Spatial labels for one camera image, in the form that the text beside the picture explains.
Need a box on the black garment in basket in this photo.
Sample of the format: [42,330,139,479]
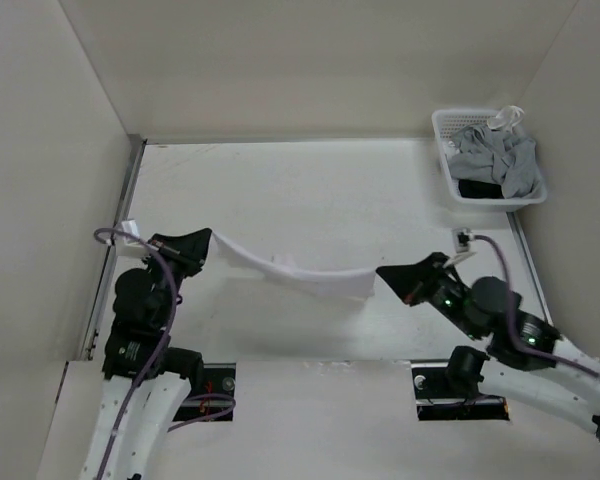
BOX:
[458,179,503,200]

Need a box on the white tank top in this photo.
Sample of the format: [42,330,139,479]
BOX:
[210,231,376,299]

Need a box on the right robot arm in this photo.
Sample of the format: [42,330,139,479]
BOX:
[376,252,600,443]

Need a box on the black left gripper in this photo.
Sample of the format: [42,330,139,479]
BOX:
[143,227,213,326]

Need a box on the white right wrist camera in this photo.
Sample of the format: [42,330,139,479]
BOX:
[444,227,475,268]

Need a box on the white garment on basket rim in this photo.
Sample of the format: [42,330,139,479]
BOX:
[486,105,525,132]

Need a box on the grey tank top in basket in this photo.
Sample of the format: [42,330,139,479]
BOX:
[448,124,541,199]

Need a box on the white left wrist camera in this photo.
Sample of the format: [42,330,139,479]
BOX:
[114,219,146,259]

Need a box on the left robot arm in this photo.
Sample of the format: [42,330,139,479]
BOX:
[79,221,212,479]

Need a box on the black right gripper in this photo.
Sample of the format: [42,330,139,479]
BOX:
[375,250,482,338]

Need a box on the metal table edge rail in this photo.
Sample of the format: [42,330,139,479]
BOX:
[77,133,148,362]

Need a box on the white perforated plastic basket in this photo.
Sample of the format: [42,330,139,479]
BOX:
[431,108,548,213]

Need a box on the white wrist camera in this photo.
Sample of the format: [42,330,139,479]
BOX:
[444,227,475,268]
[114,219,146,259]

